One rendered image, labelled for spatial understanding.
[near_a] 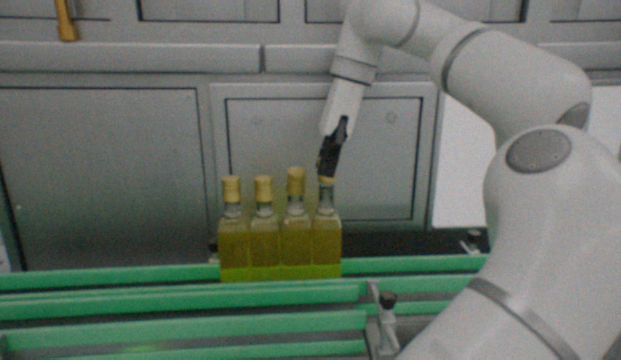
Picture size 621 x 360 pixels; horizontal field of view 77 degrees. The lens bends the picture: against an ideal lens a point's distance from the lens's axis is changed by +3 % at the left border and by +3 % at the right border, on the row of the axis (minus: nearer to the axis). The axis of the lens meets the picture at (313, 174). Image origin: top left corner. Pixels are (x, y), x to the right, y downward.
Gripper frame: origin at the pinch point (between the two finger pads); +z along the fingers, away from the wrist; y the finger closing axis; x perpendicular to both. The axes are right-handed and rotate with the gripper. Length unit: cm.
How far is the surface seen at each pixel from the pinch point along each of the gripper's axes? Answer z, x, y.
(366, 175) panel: 3.9, 11.3, -12.7
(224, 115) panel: -1.6, -21.1, -11.3
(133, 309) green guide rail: 32.8, -27.3, 7.3
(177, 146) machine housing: 8.3, -30.1, -15.2
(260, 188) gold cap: 7.1, -10.6, 2.1
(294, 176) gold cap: 3.1, -5.3, 2.8
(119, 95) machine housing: 0.5, -42.8, -14.9
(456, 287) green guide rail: 17.1, 30.6, 3.8
